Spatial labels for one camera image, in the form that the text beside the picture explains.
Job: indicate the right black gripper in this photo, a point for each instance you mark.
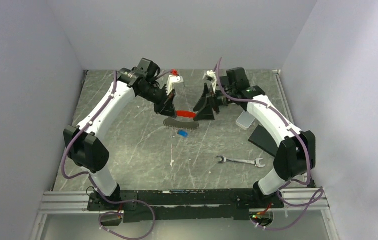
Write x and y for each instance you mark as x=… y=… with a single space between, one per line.
x=205 y=107

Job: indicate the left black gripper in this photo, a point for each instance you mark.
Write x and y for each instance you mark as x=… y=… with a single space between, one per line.
x=165 y=107

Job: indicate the blue tagged key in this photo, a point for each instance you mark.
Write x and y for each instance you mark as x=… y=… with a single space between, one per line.
x=182 y=133

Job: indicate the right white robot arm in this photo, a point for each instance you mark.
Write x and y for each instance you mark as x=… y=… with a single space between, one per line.
x=295 y=156

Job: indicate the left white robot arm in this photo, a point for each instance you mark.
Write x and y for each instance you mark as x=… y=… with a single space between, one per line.
x=84 y=152

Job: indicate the black flat plate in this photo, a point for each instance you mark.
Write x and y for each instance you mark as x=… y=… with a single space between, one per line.
x=262 y=139

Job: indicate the silver combination wrench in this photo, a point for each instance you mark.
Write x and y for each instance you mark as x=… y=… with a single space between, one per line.
x=255 y=162

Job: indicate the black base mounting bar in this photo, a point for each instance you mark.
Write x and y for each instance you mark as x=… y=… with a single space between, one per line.
x=188 y=204

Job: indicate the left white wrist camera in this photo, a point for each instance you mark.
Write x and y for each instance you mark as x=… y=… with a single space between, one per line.
x=173 y=80

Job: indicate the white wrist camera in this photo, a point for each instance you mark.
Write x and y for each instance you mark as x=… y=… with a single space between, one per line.
x=173 y=80
x=211 y=76

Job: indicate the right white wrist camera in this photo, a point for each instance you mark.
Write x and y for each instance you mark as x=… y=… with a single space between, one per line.
x=211 y=76

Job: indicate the aluminium frame rail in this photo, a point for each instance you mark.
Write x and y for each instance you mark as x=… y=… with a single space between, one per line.
x=294 y=199

